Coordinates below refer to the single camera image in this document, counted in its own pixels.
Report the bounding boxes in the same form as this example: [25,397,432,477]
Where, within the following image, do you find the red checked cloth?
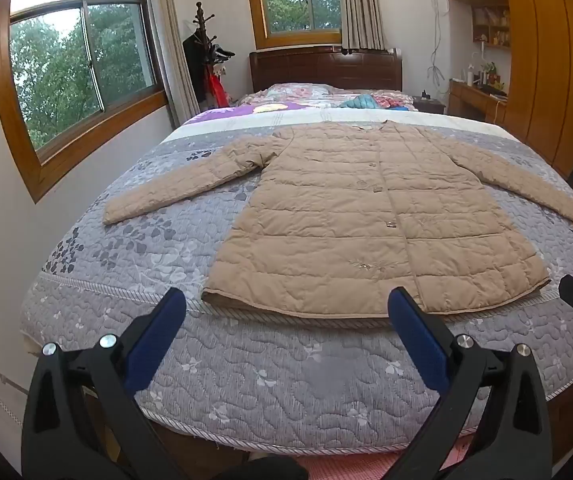
[286,435,477,480]

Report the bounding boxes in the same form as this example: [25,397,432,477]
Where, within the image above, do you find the hanging wall cables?
[426,0,449,96]

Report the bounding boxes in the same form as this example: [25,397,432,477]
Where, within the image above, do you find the purple printed blanket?
[182,100,309,126]

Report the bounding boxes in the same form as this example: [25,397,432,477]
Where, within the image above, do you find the dark wooden coat rack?
[190,2,237,108]

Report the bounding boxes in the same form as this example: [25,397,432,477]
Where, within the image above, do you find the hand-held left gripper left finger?
[21,287,187,480]

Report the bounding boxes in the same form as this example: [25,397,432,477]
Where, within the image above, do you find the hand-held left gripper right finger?
[383,287,553,480]

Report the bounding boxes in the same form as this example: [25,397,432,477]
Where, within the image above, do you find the large wooden framed window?
[0,0,170,204]

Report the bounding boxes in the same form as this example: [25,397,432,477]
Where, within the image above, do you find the white bed sheet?
[160,108,514,147]

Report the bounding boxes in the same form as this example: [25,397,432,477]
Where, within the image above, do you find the blue cloth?
[340,94,379,110]

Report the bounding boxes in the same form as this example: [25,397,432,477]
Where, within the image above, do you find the wooden wardrobe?
[442,0,573,178]

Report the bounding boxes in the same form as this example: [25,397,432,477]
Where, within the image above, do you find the beige curtain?
[142,0,202,126]
[335,0,386,52]

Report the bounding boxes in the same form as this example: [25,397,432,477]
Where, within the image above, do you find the tan quilted jacket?
[102,120,573,320]

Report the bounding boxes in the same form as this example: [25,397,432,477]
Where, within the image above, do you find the dark nightstand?
[412,94,447,116]

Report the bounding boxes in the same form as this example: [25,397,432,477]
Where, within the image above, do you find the black hanging garment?
[182,27,216,106]

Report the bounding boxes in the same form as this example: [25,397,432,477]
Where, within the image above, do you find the wooden desk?
[447,80,509,123]

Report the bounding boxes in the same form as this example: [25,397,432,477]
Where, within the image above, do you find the red hanging bag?
[205,64,229,108]

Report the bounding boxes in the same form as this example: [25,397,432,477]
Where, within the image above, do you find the pink floral bedding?
[236,83,419,112]

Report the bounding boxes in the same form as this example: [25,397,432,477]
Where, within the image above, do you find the dark wooden bed headboard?
[249,47,404,95]

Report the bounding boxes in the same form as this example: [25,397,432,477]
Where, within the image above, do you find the bed with grey quilt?
[19,130,573,448]

